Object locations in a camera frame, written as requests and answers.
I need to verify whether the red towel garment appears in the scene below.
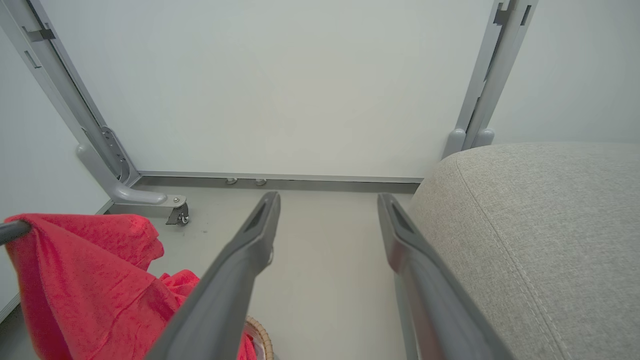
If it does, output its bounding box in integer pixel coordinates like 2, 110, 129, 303
4, 213, 258, 360

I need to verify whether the grey partition frame post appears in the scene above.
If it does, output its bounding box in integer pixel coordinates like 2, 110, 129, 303
442, 0, 540, 160

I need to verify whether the woven wicker laundry basket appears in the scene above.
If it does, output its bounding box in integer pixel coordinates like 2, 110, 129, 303
244, 315, 275, 360

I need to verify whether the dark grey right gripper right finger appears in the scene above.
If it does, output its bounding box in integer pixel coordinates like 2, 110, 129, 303
377, 193, 516, 360

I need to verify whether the grey partition frame with caster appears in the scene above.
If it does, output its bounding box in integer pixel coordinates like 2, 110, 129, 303
0, 0, 190, 226

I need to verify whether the dark grey basket handle bar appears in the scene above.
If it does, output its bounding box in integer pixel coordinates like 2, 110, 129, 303
0, 220, 33, 246

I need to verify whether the beige fabric sofa seat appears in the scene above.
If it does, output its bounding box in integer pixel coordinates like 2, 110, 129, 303
406, 142, 640, 360

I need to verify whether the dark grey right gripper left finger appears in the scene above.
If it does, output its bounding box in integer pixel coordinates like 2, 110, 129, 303
145, 191, 281, 360

